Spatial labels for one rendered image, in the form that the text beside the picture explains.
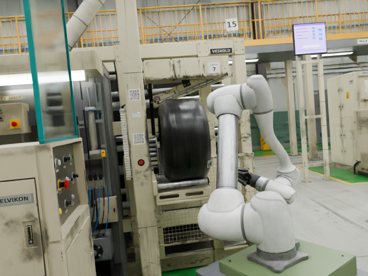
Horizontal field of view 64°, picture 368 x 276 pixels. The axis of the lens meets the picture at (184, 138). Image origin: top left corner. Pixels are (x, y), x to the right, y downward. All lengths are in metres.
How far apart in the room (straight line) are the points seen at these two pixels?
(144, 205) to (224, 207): 0.87
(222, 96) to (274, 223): 0.65
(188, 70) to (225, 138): 1.00
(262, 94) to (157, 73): 1.02
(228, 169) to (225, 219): 0.23
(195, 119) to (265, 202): 0.81
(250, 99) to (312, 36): 4.61
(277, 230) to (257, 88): 0.65
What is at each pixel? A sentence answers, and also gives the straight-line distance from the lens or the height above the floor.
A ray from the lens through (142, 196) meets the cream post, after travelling 2.03.
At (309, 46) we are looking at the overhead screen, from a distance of 5.96.
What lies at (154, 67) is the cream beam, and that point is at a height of 1.73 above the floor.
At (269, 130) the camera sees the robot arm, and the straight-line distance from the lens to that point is 1.55.
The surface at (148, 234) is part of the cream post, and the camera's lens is 2.10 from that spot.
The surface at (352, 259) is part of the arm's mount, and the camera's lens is 1.39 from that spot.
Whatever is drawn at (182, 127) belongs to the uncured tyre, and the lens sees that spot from 1.80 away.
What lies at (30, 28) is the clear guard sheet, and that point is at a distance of 1.25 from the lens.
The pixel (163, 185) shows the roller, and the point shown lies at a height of 0.90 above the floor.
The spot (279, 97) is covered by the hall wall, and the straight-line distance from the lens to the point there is 12.18.
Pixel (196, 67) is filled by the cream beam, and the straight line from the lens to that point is 2.31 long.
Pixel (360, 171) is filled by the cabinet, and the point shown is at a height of 0.09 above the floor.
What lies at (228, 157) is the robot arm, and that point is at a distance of 1.38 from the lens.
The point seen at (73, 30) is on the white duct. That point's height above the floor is 2.03.
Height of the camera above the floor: 1.30
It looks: 3 degrees down
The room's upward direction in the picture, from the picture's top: 5 degrees counter-clockwise
